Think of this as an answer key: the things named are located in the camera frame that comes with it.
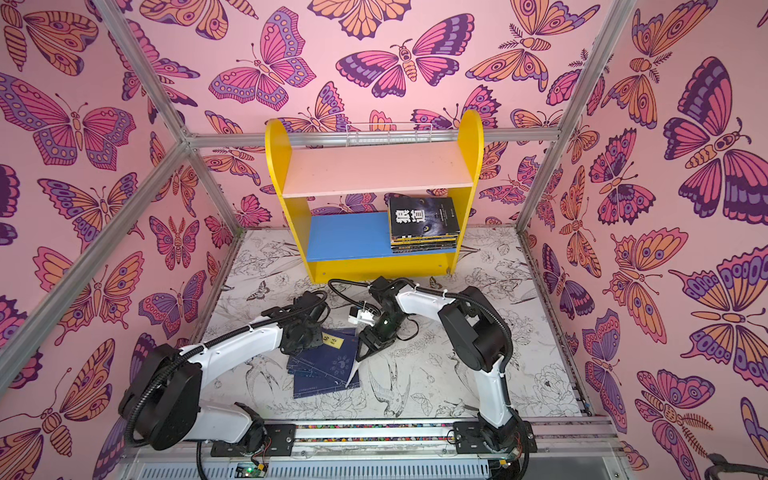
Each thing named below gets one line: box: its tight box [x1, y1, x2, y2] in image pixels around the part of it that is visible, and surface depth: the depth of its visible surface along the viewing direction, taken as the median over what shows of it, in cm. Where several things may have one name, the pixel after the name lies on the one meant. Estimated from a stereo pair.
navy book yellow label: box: [291, 328, 359, 384], surface depth 84 cm
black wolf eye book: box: [389, 197, 460, 238], surface depth 94 cm
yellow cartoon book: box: [391, 234, 459, 246], surface depth 94 cm
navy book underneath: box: [286, 356, 361, 399], surface depth 83 cm
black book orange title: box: [390, 243, 457, 254], surface depth 96 cm
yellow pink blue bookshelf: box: [265, 110, 485, 284], surface depth 92 cm
